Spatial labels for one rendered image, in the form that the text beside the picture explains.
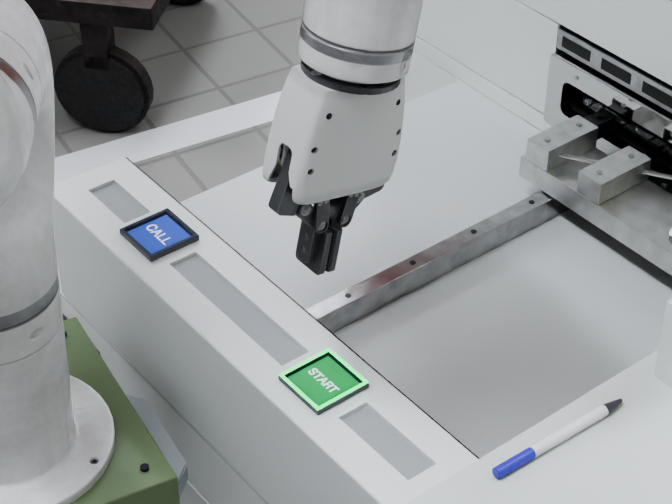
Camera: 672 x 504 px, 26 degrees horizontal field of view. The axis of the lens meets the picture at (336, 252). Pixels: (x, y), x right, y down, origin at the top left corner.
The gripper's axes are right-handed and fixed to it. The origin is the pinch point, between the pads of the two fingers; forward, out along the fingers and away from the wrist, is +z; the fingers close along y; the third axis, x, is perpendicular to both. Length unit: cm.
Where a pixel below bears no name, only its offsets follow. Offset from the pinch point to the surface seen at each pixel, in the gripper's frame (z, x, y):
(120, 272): 17.9, -25.7, 0.6
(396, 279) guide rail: 21.2, -17.0, -28.2
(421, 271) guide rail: 21.1, -16.9, -31.8
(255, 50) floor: 84, -182, -141
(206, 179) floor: 92, -145, -102
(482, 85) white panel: 15, -41, -63
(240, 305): 15.4, -13.2, -4.3
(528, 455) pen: 12.3, 17.9, -10.1
